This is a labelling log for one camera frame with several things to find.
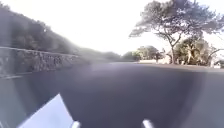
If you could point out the distant clump of trees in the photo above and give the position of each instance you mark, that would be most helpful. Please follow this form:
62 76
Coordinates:
145 52

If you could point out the dark asphalt road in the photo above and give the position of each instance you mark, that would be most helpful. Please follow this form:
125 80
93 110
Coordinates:
126 96

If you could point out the robot's own part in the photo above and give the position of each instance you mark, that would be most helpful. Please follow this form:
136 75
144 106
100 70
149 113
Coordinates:
75 124
147 123

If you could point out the tall spreading tree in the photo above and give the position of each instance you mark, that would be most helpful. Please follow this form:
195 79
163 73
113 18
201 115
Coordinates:
173 23

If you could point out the green bushes behind tree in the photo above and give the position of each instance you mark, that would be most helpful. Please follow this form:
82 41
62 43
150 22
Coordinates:
196 51

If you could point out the pale low wall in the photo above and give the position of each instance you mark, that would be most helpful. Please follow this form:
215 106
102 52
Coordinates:
151 61

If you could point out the long rough stone wall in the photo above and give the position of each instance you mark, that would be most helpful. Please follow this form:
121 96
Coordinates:
30 61

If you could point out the wooded slope above wall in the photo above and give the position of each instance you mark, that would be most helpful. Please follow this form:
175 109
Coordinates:
30 35

